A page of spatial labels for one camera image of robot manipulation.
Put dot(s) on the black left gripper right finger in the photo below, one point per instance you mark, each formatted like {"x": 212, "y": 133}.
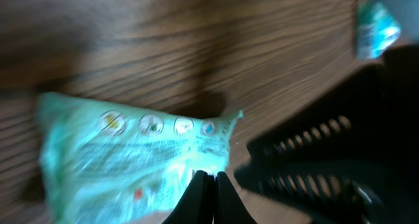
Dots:
{"x": 229, "y": 207}

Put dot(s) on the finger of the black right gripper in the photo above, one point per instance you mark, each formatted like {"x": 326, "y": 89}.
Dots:
{"x": 307, "y": 139}
{"x": 325, "y": 198}

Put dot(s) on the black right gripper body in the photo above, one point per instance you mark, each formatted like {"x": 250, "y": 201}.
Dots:
{"x": 379, "y": 152}

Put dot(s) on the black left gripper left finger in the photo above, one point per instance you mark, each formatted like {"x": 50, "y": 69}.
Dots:
{"x": 197, "y": 204}

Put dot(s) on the teal white tissue pack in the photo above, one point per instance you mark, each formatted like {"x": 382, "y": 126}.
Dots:
{"x": 375, "y": 31}

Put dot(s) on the teal wet wipes packet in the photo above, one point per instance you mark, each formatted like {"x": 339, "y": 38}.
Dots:
{"x": 105, "y": 162}

